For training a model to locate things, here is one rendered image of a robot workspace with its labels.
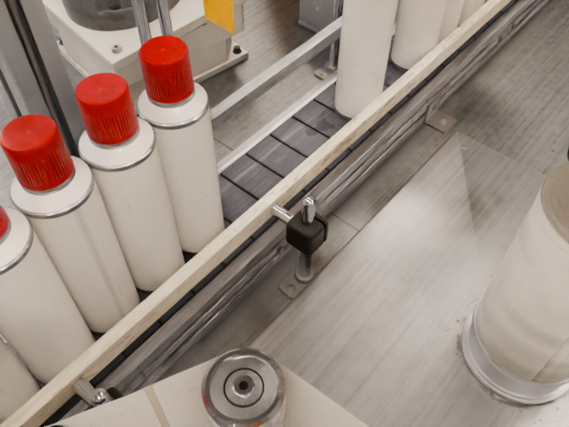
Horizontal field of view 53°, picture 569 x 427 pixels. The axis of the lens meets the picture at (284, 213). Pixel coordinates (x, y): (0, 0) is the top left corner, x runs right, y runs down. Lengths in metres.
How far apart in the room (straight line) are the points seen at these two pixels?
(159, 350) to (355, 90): 0.33
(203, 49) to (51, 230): 0.43
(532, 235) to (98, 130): 0.27
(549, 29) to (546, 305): 0.63
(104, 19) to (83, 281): 0.39
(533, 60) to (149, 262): 0.61
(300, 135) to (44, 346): 0.34
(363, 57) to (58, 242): 0.35
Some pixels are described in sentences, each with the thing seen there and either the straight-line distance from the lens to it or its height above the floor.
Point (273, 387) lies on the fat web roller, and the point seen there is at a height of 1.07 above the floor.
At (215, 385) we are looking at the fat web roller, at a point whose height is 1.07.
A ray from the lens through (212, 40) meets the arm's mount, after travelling 0.77.
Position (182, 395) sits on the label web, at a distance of 0.30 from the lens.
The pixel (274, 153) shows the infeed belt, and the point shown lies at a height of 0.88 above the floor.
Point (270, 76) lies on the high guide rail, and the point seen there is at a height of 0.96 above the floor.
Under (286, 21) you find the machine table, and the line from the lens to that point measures 0.89.
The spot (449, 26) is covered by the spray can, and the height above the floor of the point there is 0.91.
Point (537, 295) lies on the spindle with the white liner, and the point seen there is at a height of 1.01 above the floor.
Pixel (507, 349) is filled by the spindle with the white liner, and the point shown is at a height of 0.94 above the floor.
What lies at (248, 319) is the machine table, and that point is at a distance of 0.55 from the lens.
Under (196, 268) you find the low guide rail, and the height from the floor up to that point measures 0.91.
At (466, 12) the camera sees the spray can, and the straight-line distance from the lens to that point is 0.81.
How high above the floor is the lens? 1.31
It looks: 51 degrees down
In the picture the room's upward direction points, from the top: straight up
